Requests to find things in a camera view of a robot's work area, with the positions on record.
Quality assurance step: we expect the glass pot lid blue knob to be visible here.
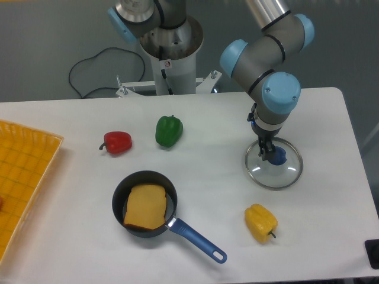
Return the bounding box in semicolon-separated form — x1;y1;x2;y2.
244;136;304;191

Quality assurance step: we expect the black cable on floor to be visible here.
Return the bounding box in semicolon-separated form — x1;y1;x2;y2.
68;47;146;99

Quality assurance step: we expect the yellow bell pepper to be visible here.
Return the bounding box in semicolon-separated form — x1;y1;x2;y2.
245;204;278;244

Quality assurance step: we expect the black device at table edge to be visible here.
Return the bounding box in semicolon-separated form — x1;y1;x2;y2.
364;239;379;269

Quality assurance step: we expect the yellow plastic basket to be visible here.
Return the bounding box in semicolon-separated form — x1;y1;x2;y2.
1;120;64;260

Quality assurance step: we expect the green bell pepper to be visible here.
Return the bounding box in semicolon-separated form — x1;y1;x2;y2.
155;115;184;148

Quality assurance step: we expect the yellow toast slice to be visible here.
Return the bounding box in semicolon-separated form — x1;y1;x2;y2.
124;184;167;230

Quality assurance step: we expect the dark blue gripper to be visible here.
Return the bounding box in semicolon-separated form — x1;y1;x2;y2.
250;117;281;161

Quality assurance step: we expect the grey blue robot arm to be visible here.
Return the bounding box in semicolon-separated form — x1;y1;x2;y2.
108;1;314;162

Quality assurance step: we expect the black saucepan blue handle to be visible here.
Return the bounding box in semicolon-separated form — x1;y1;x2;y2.
112;170;227;264

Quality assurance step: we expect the red bell pepper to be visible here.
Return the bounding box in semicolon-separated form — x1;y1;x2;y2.
99;131;133;154

